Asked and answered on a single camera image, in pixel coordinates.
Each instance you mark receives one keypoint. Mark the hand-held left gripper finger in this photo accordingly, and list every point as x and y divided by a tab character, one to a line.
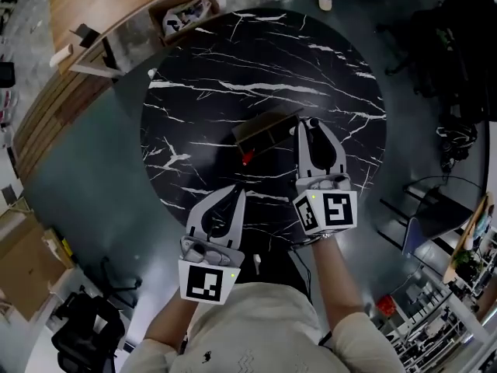
197	214
240	216

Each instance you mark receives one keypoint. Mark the green potted plant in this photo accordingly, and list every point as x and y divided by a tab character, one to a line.
466	264

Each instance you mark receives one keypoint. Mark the small white object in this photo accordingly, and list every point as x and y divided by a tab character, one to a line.
256	263

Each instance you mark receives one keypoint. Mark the black mesh chair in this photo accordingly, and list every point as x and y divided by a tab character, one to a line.
415	49

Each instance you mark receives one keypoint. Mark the red container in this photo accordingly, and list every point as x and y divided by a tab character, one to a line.
386	306

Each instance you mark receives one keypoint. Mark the black stand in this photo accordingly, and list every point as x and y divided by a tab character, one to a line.
86	35

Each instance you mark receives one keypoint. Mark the person's right forearm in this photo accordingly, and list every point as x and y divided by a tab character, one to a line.
336	278

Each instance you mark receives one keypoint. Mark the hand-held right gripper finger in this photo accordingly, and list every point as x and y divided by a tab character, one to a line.
304	150
338	157

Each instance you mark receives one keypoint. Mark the white metal shelf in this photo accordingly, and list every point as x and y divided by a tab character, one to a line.
431	328

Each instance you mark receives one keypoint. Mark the blue chair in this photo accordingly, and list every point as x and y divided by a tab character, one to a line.
435	220

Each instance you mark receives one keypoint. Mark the white paper roll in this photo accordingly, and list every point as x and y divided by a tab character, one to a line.
61	55

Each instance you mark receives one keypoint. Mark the curved wooden desk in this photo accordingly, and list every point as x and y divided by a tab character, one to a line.
116	2

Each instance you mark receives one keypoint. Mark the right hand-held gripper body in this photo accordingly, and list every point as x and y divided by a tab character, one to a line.
338	210

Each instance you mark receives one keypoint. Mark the black office chair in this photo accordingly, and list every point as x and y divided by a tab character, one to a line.
87	332

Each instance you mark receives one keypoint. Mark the person's white shirt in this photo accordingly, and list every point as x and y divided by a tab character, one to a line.
252	332

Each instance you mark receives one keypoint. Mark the red marker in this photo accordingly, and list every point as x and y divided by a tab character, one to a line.
247	158

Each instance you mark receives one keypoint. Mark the dark brown pen holder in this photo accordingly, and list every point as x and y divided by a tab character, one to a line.
268	128

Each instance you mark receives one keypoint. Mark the flat cardboard boxes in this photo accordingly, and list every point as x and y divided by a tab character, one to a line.
27	262

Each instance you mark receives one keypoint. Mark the open cardboard box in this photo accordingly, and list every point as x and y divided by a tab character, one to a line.
182	14

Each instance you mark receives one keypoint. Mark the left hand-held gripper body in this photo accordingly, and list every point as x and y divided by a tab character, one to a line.
206	284

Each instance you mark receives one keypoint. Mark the person's left forearm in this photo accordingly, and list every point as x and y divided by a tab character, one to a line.
176	321

